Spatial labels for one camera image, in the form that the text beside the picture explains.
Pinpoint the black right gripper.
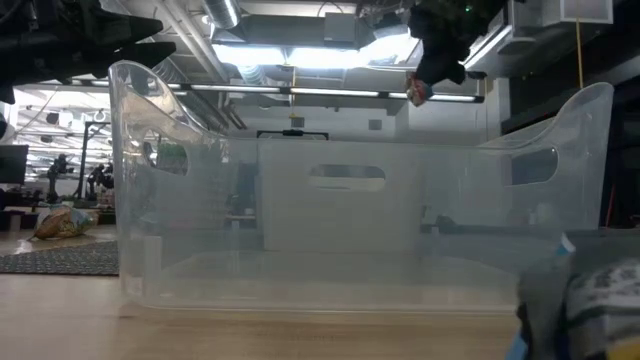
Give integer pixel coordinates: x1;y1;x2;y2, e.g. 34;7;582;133
407;0;506;85

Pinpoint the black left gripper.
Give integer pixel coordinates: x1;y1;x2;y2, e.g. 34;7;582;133
0;0;177;104

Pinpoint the red granola bar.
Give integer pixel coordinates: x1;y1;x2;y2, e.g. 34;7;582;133
404;72;435;108

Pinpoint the grey blue granola bar wrapper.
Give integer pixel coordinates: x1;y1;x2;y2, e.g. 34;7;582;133
504;232;640;360

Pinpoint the grey ceiling box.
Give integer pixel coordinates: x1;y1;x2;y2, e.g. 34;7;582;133
323;12;357;44

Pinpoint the long ceiling light bar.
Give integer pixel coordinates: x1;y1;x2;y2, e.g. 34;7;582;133
69;78;485;104

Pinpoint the black horizontal bar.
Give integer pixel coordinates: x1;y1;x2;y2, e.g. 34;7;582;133
256;129;330;141

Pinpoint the black monitor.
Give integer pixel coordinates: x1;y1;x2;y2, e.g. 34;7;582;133
0;144;30;185

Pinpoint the white plastic storage bin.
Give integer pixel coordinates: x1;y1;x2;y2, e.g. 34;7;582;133
257;138;426;252

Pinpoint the dark patterned mat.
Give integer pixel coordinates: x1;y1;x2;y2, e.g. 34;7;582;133
0;240;120;277

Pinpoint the clear plastic storage bin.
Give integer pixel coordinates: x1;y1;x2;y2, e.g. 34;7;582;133
108;59;615;314

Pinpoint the silver ventilation duct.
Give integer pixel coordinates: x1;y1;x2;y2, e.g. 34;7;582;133
202;0;242;30

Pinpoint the yellow hanging cable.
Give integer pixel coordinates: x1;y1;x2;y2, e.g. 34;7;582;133
575;19;584;89

